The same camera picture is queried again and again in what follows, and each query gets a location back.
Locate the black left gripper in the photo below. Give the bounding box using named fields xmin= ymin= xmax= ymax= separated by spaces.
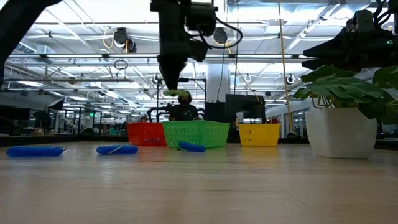
xmin=157 ymin=12 xmax=209 ymax=91

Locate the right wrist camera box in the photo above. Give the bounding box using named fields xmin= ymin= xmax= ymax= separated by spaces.
xmin=349 ymin=9 xmax=376 ymax=35

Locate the green leafy plant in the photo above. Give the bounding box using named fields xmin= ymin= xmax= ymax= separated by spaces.
xmin=292 ymin=64 xmax=398 ymax=126

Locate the black partition panel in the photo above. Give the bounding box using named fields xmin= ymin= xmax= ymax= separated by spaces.
xmin=205 ymin=94 xmax=266 ymax=125

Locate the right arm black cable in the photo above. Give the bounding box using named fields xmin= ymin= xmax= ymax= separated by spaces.
xmin=373 ymin=0 xmax=398 ymax=29

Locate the white building column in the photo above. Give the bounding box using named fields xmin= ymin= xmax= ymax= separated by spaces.
xmin=206 ymin=63 xmax=231 ymax=103

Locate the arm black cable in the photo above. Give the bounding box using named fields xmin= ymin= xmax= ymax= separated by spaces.
xmin=373 ymin=0 xmax=398 ymax=29
xmin=198 ymin=15 xmax=244 ymax=50

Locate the green plastic basket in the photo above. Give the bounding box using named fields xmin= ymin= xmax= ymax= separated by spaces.
xmin=162 ymin=120 xmax=231 ymax=149

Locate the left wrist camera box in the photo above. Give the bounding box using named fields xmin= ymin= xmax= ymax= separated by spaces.
xmin=186 ymin=1 xmax=218 ymax=37

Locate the black framed robot enclosure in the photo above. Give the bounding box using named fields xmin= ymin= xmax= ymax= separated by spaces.
xmin=46 ymin=107 xmax=104 ymax=136

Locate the person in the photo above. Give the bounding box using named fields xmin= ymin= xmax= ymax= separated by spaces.
xmin=167 ymin=93 xmax=200 ymax=122

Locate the long yellow cable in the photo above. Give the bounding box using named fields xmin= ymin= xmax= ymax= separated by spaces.
xmin=277 ymin=0 xmax=294 ymax=135

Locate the blue spring keychain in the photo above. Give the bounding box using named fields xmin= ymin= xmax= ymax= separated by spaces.
xmin=6 ymin=145 xmax=67 ymax=158
xmin=96 ymin=144 xmax=139 ymax=156
xmin=170 ymin=141 xmax=207 ymax=154

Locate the yellow plastic basket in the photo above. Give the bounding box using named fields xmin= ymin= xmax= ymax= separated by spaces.
xmin=238 ymin=123 xmax=281 ymax=147

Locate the green spring keychain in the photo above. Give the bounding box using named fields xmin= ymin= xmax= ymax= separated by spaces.
xmin=162 ymin=89 xmax=190 ymax=97

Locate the white plant pot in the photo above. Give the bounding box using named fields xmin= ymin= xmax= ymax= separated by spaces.
xmin=305 ymin=107 xmax=378 ymax=160

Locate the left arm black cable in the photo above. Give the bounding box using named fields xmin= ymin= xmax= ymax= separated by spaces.
xmin=198 ymin=15 xmax=244 ymax=50

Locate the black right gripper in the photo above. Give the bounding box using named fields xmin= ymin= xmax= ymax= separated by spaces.
xmin=301 ymin=29 xmax=398 ymax=74

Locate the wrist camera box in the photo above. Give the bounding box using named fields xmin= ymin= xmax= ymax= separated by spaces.
xmin=349 ymin=9 xmax=376 ymax=35
xmin=186 ymin=1 xmax=218 ymax=37

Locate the black ceiling cable reel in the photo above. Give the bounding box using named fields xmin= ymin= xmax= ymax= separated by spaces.
xmin=113 ymin=27 xmax=137 ymax=54
xmin=213 ymin=27 xmax=229 ymax=45

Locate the red plastic basket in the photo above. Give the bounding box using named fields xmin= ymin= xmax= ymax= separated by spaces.
xmin=126 ymin=122 xmax=167 ymax=147

